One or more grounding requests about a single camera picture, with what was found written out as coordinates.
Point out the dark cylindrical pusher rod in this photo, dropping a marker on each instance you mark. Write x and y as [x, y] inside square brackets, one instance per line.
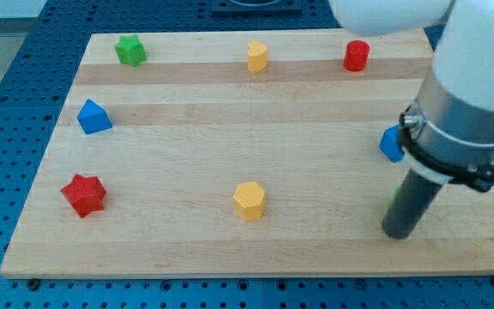
[416, 195]

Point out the wooden board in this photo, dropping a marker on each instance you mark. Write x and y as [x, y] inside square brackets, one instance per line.
[191, 123]

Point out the red star block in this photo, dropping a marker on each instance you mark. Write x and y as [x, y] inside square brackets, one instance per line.
[85, 194]

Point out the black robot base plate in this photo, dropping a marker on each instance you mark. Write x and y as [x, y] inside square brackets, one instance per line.
[227, 7]

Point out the yellow hexagon block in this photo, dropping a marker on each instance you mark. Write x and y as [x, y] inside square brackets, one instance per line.
[249, 200]

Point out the red cylinder block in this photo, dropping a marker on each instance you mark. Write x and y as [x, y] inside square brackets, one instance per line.
[356, 55]

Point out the green block behind rod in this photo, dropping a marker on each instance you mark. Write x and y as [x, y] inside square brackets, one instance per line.
[394, 195]

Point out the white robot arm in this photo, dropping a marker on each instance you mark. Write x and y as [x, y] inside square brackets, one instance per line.
[464, 56]

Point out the blue pentagon block left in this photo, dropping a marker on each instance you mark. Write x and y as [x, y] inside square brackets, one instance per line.
[93, 118]

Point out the yellow half-round block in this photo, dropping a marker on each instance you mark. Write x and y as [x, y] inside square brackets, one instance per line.
[257, 56]

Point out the green star block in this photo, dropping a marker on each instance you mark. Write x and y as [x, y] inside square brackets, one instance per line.
[130, 50]

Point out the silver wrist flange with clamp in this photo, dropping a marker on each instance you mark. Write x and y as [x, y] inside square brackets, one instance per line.
[450, 138]

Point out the blue block right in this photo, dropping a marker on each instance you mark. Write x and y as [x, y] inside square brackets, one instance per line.
[389, 144]

